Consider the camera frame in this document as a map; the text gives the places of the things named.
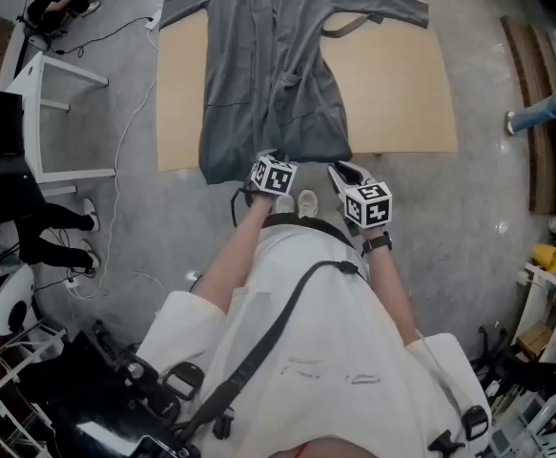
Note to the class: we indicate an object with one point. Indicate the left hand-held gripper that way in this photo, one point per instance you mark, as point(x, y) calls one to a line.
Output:
point(275, 177)

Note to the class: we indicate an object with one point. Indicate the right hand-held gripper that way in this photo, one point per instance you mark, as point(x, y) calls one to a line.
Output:
point(368, 208)

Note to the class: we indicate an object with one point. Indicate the grey shirt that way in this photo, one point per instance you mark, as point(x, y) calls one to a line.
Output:
point(268, 74)

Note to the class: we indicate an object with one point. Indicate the taupe fabric belt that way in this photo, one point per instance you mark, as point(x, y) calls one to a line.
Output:
point(349, 26)

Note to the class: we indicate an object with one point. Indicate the person's right forearm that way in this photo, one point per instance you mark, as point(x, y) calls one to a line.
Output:
point(392, 294)

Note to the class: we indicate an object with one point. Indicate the person's left forearm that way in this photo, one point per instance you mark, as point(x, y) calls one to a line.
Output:
point(234, 256)

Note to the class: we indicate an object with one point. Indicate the person's left shoe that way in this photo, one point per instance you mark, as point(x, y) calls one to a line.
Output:
point(284, 203)

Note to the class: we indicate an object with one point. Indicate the person's shoe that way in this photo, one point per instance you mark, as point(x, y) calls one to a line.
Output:
point(308, 203)
point(284, 203)

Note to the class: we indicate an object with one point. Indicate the person's right shoe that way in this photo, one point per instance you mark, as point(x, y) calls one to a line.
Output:
point(308, 203)

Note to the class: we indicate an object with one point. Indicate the person's black trousers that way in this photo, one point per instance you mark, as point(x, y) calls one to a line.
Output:
point(306, 224)

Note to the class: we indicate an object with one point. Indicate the dark wristwatch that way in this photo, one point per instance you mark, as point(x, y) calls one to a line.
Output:
point(377, 243)

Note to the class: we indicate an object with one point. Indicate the person's white shirt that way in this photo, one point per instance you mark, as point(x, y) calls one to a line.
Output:
point(330, 351)

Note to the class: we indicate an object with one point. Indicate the white power strip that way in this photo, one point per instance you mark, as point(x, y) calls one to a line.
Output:
point(153, 19)

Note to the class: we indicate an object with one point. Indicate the curved wooden bench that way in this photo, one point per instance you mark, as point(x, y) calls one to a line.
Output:
point(540, 112)

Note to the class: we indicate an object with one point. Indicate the yellow plastic object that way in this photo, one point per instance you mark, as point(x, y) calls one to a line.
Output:
point(547, 256)

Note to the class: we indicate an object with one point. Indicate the black chair base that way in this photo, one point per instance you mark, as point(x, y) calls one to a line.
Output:
point(494, 351)

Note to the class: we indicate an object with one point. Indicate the cardboard box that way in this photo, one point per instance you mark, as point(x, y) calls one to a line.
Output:
point(535, 339)

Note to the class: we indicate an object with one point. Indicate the white desk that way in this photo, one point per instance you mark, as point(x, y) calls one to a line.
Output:
point(27, 93)

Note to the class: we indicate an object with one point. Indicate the white shelf rack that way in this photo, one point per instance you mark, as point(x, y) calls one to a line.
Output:
point(554, 351)

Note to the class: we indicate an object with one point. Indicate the black equipment rig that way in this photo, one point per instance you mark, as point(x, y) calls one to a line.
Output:
point(96, 394)

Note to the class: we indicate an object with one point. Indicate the white round device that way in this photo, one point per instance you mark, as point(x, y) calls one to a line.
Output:
point(8, 303)

